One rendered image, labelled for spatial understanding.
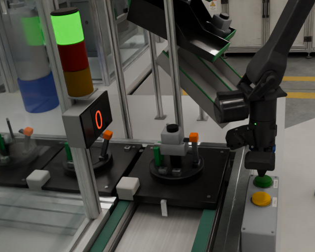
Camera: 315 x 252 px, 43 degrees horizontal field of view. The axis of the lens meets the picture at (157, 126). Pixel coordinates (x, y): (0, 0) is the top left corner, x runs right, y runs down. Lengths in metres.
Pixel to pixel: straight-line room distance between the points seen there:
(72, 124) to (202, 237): 0.35
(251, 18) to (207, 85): 3.72
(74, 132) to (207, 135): 0.74
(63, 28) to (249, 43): 4.38
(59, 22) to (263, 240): 0.57
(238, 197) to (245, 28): 4.14
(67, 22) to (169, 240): 0.50
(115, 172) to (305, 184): 0.52
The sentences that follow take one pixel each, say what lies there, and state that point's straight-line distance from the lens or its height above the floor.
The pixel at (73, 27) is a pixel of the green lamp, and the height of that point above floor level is 1.39.
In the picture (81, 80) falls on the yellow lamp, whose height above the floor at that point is 1.29.
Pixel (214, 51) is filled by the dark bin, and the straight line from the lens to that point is 1.16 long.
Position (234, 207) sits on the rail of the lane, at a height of 0.95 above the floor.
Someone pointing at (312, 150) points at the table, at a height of 0.86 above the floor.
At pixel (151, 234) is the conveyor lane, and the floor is 0.92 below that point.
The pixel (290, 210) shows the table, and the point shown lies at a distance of 1.07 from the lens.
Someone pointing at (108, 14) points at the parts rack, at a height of 1.33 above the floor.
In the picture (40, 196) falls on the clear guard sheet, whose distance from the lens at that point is 0.74.
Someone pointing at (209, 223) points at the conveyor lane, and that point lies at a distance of 0.89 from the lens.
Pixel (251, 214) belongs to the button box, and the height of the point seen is 0.96.
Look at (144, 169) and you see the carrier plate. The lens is 1.04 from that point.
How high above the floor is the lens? 1.52
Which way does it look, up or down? 26 degrees down
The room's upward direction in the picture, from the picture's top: 7 degrees counter-clockwise
